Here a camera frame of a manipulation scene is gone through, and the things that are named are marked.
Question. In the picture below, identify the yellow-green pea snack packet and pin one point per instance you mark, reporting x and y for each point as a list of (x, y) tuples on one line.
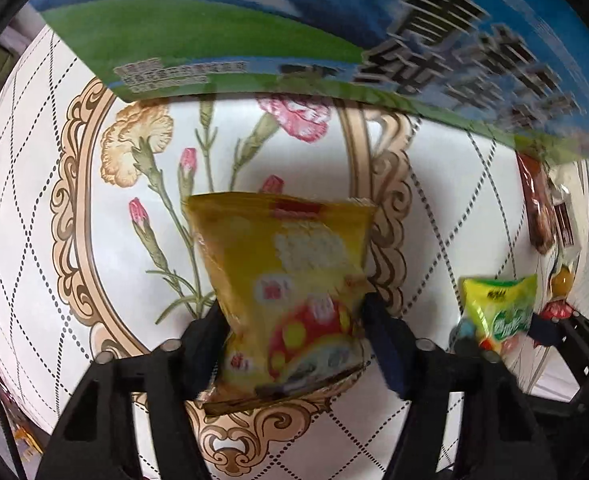
[(499, 305)]

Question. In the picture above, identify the floral printed white quilt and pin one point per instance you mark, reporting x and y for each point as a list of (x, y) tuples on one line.
[(49, 185)]

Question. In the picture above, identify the yellow panda snack packet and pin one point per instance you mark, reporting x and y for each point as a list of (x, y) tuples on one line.
[(284, 280)]

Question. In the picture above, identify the brown snack packet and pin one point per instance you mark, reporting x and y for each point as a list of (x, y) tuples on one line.
[(539, 205)]

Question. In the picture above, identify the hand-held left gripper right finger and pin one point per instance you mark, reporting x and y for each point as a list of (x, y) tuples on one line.
[(389, 355)]

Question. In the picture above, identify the white oat cookie packet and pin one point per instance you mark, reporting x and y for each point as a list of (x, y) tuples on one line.
[(567, 220)]

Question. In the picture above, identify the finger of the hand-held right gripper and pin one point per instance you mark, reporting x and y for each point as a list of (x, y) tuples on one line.
[(543, 331), (463, 335)]

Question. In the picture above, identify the cardboard box with blue print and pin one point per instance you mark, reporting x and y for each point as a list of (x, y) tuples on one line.
[(274, 10)]

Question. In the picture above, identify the red triangular snack packet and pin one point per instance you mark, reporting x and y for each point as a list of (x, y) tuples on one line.
[(557, 310)]

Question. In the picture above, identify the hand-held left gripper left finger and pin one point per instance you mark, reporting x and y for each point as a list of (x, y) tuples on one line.
[(199, 355)]

